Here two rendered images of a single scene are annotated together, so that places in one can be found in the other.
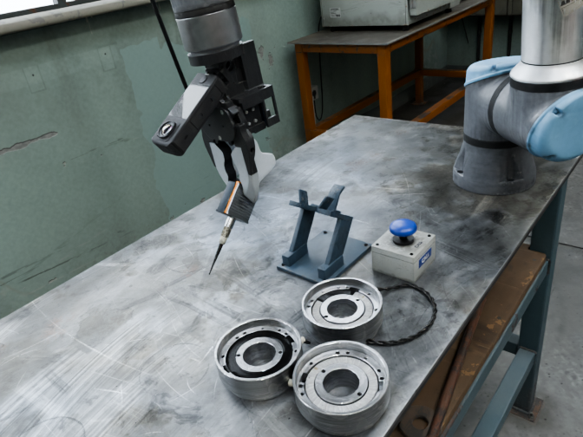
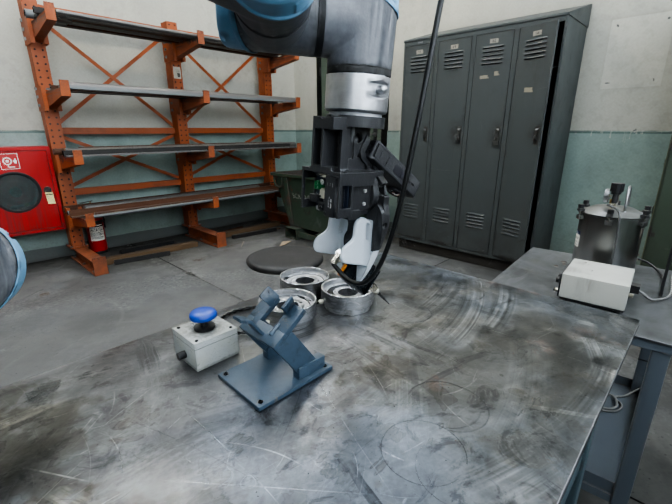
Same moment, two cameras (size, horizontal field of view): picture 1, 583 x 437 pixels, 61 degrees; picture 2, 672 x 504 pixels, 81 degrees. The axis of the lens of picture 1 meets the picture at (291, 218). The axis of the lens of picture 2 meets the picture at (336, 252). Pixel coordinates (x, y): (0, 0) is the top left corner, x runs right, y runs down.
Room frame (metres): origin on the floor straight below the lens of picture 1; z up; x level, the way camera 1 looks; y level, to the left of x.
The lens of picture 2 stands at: (1.16, 0.04, 1.13)
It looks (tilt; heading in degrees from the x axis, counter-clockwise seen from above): 17 degrees down; 180
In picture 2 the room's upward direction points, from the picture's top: straight up
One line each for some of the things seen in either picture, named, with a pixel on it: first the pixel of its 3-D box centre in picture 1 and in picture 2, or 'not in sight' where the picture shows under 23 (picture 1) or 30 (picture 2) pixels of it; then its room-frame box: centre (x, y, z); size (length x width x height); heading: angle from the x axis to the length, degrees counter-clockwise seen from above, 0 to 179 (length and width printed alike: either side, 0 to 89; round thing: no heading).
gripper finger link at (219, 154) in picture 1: (237, 163); (355, 253); (0.68, 0.07, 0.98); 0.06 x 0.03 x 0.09; 132
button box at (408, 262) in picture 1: (405, 250); (202, 340); (0.63, -0.16, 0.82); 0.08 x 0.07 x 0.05; 137
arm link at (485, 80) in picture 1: (501, 95); not in sight; (0.86, -0.40, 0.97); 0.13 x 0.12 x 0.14; 8
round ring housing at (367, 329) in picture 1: (343, 313); (287, 309); (0.51, -0.05, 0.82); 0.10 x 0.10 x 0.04
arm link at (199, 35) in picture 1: (209, 31); (358, 98); (0.67, 0.07, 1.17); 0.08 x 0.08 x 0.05
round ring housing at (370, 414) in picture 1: (341, 388); (304, 284); (0.39, -0.03, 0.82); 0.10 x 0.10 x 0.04
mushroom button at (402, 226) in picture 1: (402, 237); (204, 324); (0.63, -0.16, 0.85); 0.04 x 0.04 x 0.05
